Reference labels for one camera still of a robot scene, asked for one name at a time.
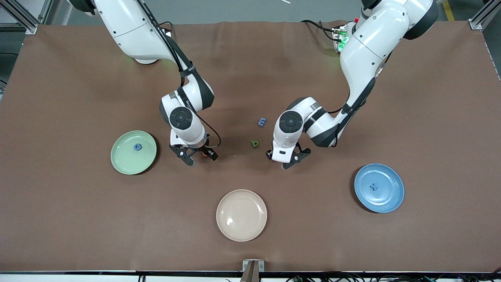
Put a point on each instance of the green foam lowercase b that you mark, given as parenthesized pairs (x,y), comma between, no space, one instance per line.
(255,143)

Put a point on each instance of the blue foam letter m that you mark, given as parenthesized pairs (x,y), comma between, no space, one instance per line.
(262,122)

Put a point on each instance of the blue foam letter C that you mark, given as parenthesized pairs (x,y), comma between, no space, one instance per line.
(137,147)

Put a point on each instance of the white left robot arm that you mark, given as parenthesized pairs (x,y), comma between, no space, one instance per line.
(368,51)

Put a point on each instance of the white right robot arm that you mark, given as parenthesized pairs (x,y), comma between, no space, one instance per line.
(133,31)

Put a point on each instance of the beige plate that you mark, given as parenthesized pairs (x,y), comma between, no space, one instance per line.
(241,215)

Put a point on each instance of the brown table mat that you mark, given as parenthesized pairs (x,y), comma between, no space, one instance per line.
(250,78)

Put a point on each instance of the light green plate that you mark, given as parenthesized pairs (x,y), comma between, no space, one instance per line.
(129,156)

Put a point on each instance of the blue plate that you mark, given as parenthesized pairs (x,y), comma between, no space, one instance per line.
(385,196)

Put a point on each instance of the grey metal mounting bracket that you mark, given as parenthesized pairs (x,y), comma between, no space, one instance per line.
(261,265)

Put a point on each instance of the tan camera support pole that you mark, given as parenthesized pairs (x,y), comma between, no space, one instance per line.
(250,274)

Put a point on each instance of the metal base connector bracket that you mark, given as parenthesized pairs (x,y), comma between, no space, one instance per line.
(339,39)

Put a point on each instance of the aluminium frame post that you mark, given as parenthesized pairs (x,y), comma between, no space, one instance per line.
(29,27)
(475,24)

